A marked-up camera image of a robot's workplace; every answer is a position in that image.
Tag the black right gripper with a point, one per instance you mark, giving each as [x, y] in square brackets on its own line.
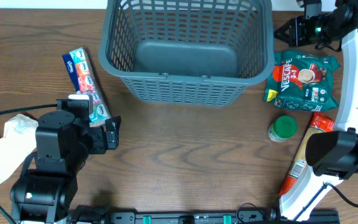
[300, 32]

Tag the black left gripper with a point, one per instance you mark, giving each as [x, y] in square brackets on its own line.
[99, 143]

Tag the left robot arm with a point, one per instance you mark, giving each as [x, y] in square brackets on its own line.
[48, 183]

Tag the white paper pouch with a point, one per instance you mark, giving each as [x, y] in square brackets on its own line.
[17, 143]

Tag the black mounting rail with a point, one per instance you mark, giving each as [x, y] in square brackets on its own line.
[103, 215]

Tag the colourful tissue pack strip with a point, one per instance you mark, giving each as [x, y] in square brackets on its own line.
[81, 74]

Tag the green Nescafe coffee bag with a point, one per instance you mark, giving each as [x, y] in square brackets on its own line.
[302, 82]

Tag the grey plastic basket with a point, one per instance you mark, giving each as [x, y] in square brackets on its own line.
[199, 52]

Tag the orange pasta packet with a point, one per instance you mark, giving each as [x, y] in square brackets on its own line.
[319, 124]

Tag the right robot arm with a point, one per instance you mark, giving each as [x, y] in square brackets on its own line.
[331, 157]

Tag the green lid jar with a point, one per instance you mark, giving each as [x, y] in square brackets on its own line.
[282, 128]

